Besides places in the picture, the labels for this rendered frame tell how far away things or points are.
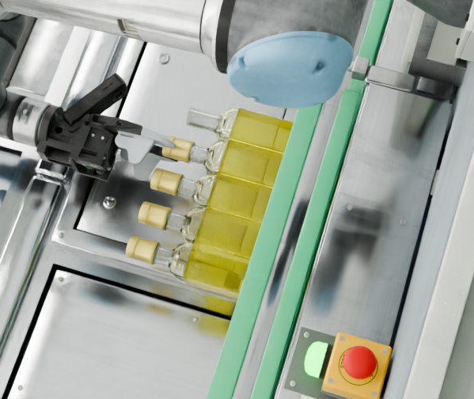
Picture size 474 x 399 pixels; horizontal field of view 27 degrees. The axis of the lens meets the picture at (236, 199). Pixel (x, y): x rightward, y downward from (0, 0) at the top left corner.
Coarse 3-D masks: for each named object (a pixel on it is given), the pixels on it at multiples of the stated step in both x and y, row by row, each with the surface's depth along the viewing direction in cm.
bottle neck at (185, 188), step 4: (180, 180) 153; (184, 180) 153; (188, 180) 153; (192, 180) 153; (196, 180) 153; (180, 184) 152; (184, 184) 152; (188, 184) 152; (192, 184) 152; (180, 188) 152; (184, 188) 152; (188, 188) 152; (192, 188) 152; (176, 192) 153; (180, 192) 153; (184, 192) 153; (188, 192) 152; (188, 196) 153
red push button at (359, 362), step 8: (352, 352) 119; (360, 352) 119; (368, 352) 119; (344, 360) 119; (352, 360) 118; (360, 360) 118; (368, 360) 118; (376, 360) 119; (344, 368) 119; (352, 368) 118; (360, 368) 118; (368, 368) 118; (352, 376) 118; (360, 376) 118; (368, 376) 118
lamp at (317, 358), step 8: (312, 344) 125; (320, 344) 124; (328, 344) 125; (312, 352) 123; (320, 352) 123; (328, 352) 123; (312, 360) 123; (320, 360) 123; (328, 360) 123; (312, 368) 123; (320, 368) 123; (320, 376) 124
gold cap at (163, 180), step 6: (156, 168) 154; (156, 174) 153; (162, 174) 153; (168, 174) 153; (174, 174) 153; (180, 174) 153; (156, 180) 153; (162, 180) 153; (168, 180) 152; (174, 180) 152; (150, 186) 154; (156, 186) 153; (162, 186) 153; (168, 186) 153; (174, 186) 152; (168, 192) 154; (174, 192) 153
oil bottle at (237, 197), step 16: (208, 176) 151; (224, 176) 151; (192, 192) 152; (208, 192) 150; (224, 192) 150; (240, 192) 150; (256, 192) 150; (224, 208) 150; (240, 208) 149; (256, 208) 149
